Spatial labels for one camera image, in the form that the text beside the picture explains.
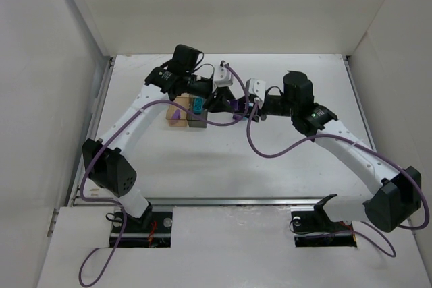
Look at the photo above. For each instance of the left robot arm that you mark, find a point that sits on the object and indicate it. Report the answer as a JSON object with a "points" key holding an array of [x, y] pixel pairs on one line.
{"points": [[106, 159]]}

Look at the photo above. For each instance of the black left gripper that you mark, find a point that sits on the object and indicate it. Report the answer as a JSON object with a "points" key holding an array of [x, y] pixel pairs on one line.
{"points": [[213, 98]]}

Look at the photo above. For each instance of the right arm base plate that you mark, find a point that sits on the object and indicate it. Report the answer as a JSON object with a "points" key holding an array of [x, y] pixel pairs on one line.
{"points": [[312, 228]]}

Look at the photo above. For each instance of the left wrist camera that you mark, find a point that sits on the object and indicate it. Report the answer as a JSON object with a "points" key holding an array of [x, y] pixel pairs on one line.
{"points": [[222, 76]]}

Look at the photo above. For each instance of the teal lego brick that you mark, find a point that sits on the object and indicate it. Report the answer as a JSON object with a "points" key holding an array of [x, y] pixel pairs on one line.
{"points": [[197, 105]]}

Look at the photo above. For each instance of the small purple lego brick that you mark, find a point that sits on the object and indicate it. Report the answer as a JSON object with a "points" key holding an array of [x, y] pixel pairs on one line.
{"points": [[176, 117]]}

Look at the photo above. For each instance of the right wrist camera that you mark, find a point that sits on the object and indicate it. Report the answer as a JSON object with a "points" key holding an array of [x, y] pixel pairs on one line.
{"points": [[256, 90]]}

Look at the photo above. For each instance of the purple lego piece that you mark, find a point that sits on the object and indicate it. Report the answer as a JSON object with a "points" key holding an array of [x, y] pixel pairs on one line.
{"points": [[239, 106]]}

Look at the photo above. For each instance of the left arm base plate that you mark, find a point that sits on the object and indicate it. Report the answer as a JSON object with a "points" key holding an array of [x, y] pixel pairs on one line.
{"points": [[156, 234]]}

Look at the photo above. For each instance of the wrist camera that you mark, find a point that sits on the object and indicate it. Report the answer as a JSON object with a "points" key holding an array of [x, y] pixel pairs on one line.
{"points": [[222, 76], [256, 90]]}

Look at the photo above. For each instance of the aluminium table edge rail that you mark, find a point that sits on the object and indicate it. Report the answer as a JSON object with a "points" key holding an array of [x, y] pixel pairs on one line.
{"points": [[370, 139]]}

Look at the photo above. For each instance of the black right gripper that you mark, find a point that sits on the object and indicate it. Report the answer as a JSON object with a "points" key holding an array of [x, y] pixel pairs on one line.
{"points": [[258, 111]]}

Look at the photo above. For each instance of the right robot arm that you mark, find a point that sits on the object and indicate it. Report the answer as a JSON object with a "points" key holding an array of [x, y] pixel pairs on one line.
{"points": [[394, 193]]}

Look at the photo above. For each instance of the front aluminium rail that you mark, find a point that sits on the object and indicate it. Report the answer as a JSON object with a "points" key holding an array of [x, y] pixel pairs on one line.
{"points": [[278, 201]]}

